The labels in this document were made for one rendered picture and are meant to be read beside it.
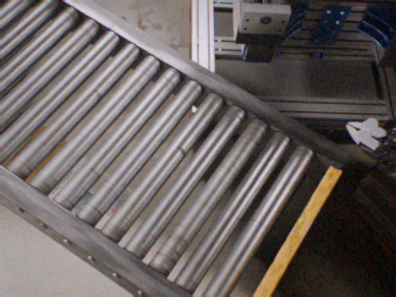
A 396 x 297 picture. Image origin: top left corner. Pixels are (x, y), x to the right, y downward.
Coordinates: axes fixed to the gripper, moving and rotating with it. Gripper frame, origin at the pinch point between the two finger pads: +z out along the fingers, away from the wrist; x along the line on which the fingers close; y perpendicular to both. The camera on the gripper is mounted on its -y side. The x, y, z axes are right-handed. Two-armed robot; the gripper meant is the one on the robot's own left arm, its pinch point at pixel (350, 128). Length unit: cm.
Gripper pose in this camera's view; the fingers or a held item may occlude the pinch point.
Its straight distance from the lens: 136.1
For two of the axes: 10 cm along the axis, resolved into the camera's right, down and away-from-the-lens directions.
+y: 0.9, -4.5, -8.9
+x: -5.4, 7.2, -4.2
